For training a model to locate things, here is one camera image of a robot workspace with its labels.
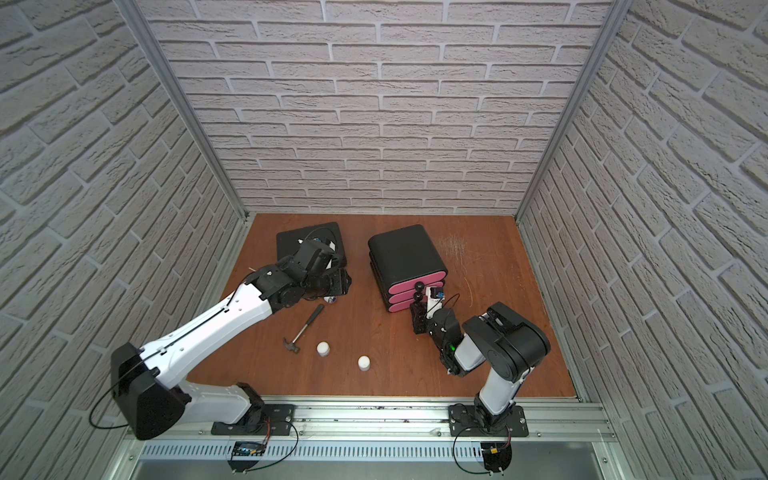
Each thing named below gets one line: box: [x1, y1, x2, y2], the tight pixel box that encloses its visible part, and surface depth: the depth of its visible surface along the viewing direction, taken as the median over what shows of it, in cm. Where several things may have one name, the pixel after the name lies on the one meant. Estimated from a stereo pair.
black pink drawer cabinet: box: [368, 224, 449, 313], surface depth 88 cm
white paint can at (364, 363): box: [358, 355, 371, 372], surface depth 83 cm
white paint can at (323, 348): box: [316, 341, 331, 357], surface depth 85 cm
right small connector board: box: [480, 442, 513, 477], surface depth 72 cm
